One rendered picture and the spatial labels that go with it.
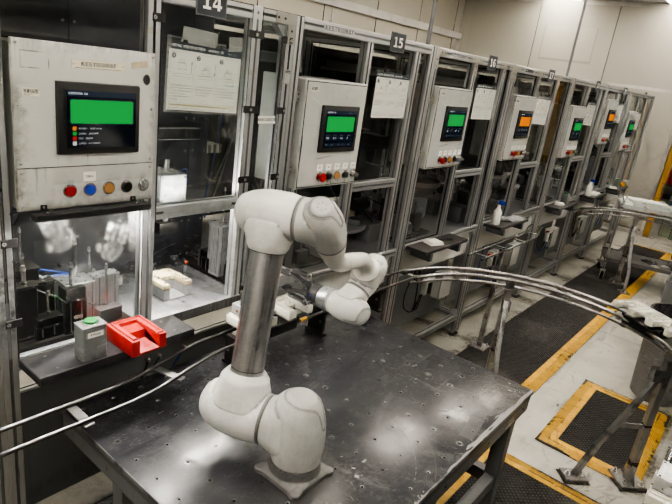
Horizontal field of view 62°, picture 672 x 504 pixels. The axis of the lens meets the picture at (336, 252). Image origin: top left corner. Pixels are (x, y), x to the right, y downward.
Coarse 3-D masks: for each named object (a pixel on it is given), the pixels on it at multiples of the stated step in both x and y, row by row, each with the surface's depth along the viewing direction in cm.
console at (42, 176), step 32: (32, 64) 145; (64, 64) 151; (96, 64) 158; (128, 64) 165; (32, 96) 148; (64, 96) 153; (32, 128) 150; (64, 128) 155; (32, 160) 153; (64, 160) 159; (96, 160) 167; (128, 160) 175; (32, 192) 155; (64, 192) 162; (96, 192) 170; (128, 192) 178
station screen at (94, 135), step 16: (80, 96) 155; (96, 96) 158; (112, 96) 162; (128, 96) 166; (80, 128) 158; (96, 128) 161; (112, 128) 165; (128, 128) 169; (80, 144) 159; (96, 144) 163; (112, 144) 167; (128, 144) 171
